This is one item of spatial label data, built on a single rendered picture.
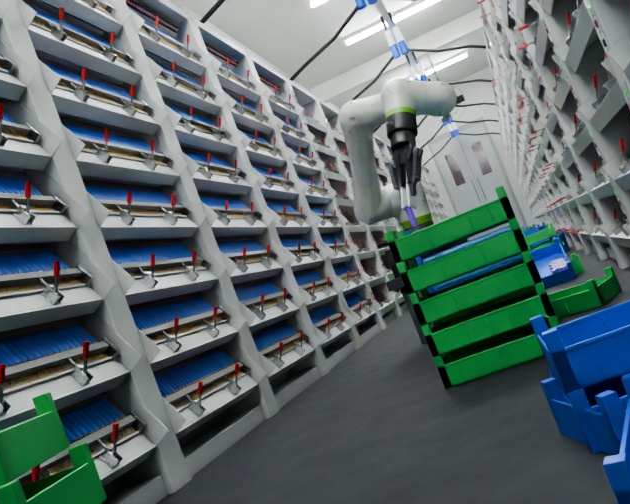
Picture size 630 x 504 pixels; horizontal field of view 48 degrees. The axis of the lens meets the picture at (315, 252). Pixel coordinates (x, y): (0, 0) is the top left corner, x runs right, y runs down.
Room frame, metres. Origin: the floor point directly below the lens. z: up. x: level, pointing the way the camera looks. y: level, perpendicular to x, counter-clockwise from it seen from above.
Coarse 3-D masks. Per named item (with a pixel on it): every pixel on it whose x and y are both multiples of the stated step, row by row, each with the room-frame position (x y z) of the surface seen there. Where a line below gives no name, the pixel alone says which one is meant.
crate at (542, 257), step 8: (544, 248) 3.36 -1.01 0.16; (552, 248) 3.35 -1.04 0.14; (560, 248) 3.33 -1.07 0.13; (536, 256) 3.38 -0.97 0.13; (544, 256) 3.37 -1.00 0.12; (552, 256) 3.35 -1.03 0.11; (560, 256) 3.31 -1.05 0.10; (536, 264) 3.35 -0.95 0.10; (544, 264) 3.32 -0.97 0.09; (568, 264) 3.07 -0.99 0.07; (544, 272) 3.25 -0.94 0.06; (560, 272) 3.09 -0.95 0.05; (568, 272) 3.08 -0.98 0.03; (544, 280) 3.11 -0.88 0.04; (552, 280) 3.11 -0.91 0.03; (560, 280) 3.10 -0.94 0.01; (568, 280) 3.10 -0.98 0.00
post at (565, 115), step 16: (512, 0) 2.75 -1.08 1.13; (528, 16) 2.74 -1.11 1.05; (528, 32) 2.75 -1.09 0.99; (544, 64) 2.74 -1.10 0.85; (544, 80) 2.75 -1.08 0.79; (560, 112) 2.75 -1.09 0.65; (592, 144) 2.73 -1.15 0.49; (576, 160) 2.77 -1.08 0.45; (592, 160) 2.74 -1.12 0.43; (608, 208) 2.74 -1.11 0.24; (608, 240) 2.82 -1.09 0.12; (624, 256) 2.75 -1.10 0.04
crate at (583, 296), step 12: (612, 276) 2.18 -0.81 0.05; (576, 288) 2.29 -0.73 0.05; (588, 288) 2.06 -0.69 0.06; (600, 288) 2.08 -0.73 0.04; (612, 288) 2.15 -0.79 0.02; (552, 300) 2.34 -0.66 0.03; (564, 300) 2.11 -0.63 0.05; (576, 300) 2.09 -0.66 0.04; (588, 300) 2.07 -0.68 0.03; (600, 300) 2.05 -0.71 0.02; (564, 312) 2.12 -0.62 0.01; (576, 312) 2.10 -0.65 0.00
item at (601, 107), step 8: (608, 64) 1.49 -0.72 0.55; (608, 72) 1.66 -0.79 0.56; (608, 80) 1.65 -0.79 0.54; (616, 80) 1.65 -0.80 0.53; (600, 88) 2.06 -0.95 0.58; (608, 88) 1.65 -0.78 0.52; (616, 88) 1.55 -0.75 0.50; (592, 96) 2.06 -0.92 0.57; (600, 96) 1.91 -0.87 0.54; (608, 96) 1.66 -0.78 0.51; (616, 96) 1.60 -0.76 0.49; (584, 104) 2.07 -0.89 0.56; (592, 104) 1.91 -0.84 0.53; (600, 104) 1.80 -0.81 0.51; (608, 104) 1.72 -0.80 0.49; (616, 104) 1.66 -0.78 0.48; (624, 104) 1.61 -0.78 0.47; (584, 112) 2.07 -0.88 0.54; (592, 112) 2.07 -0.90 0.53; (600, 112) 1.87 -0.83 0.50; (608, 112) 1.79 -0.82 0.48; (616, 112) 1.72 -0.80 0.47; (592, 120) 2.03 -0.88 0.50; (600, 120) 1.94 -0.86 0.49; (608, 120) 1.86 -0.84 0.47; (600, 128) 2.02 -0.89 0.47
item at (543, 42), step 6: (534, 6) 2.17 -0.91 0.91; (540, 18) 2.20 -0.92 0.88; (540, 24) 2.25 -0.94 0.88; (540, 30) 2.32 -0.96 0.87; (540, 36) 2.38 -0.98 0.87; (546, 36) 2.31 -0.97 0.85; (540, 42) 2.45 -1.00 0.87; (546, 42) 2.38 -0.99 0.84; (528, 48) 2.75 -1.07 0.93; (534, 48) 2.74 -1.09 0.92; (540, 48) 2.53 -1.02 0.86; (546, 48) 2.68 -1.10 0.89; (534, 54) 2.75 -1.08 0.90; (540, 54) 2.60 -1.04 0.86; (540, 60) 2.69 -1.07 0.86
